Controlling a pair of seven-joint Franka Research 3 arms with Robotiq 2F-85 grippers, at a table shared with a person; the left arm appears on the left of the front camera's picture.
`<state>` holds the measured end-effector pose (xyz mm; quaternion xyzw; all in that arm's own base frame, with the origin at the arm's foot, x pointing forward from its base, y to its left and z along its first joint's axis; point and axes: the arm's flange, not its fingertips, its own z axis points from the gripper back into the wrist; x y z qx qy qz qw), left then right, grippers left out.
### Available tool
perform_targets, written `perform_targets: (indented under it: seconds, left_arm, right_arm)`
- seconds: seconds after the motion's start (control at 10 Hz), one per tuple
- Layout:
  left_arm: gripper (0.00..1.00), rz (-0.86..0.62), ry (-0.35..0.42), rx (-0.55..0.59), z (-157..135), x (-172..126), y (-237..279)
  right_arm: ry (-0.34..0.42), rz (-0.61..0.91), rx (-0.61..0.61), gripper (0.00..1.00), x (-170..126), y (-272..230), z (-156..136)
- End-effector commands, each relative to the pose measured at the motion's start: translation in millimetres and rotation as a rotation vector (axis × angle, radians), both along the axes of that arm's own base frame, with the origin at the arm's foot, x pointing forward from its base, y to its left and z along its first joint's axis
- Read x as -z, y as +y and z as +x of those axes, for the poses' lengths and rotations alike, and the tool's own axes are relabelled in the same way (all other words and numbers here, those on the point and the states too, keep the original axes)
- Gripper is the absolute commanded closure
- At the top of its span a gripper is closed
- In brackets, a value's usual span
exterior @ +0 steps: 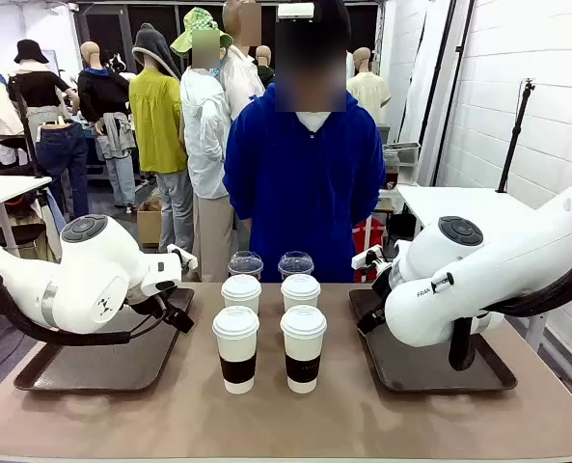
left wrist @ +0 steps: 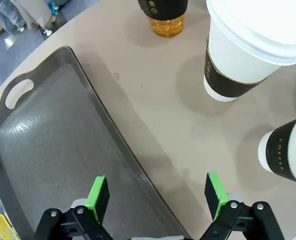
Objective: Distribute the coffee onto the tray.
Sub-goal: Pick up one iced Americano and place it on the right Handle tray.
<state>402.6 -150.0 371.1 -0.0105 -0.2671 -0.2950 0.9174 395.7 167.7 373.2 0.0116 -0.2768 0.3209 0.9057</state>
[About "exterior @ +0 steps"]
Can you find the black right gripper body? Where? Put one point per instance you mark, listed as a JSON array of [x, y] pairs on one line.
[[383, 289]]

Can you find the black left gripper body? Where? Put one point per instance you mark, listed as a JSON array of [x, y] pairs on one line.
[[153, 304]]

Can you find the white paper cup black sleeve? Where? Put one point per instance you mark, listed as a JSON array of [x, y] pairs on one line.
[[300, 291], [303, 347], [241, 291], [237, 347]]

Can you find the clear plastic iced coffee cup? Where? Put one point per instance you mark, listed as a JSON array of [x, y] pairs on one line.
[[295, 263], [245, 264]]

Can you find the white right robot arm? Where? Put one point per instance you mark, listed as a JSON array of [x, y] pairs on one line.
[[507, 260]]

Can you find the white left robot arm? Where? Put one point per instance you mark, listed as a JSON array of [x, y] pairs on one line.
[[88, 284]]

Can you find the dark brown serving tray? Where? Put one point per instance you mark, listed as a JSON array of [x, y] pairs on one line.
[[97, 371], [411, 371]]

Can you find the metal tray rack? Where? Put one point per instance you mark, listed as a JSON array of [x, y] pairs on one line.
[[406, 146]]

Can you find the red shopping bag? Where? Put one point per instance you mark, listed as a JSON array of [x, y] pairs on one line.
[[362, 238]]

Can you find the cardboard box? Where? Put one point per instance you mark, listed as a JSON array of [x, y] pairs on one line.
[[149, 226]]

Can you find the glass jar with dark liquid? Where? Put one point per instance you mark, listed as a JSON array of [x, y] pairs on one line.
[[392, 166]]

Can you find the person in blue hoodie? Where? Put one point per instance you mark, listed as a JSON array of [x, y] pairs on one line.
[[305, 193]]

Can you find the mannequin white shirt green hat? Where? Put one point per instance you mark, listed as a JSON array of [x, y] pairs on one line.
[[203, 135]]

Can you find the mannequin yellow shirt grey hood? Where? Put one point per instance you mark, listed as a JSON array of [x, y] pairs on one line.
[[157, 125]]

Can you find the white side table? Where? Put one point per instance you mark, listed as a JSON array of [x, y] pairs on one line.
[[10, 185]]

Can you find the mannequin cream shirt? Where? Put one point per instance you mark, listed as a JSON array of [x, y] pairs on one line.
[[370, 94]]

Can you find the black tripod stand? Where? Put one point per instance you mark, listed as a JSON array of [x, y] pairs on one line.
[[514, 135]]

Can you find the white leaning panel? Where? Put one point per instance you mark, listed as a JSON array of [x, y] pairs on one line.
[[425, 87]]

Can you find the mannequin black sweater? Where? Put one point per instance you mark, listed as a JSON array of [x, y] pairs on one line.
[[100, 94]]

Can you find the tall mannequin white shirt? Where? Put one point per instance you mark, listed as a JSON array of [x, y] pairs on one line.
[[239, 82]]

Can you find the mannequin black hat and jeans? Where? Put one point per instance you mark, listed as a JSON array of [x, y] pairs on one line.
[[35, 89]]

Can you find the small mannequin dark top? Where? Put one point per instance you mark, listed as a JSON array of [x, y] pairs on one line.
[[264, 72]]

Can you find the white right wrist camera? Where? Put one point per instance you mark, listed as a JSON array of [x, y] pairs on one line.
[[366, 258]]

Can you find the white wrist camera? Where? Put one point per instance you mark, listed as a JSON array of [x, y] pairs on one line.
[[366, 258], [182, 254]]

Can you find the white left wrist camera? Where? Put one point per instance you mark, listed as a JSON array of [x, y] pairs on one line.
[[182, 254]]

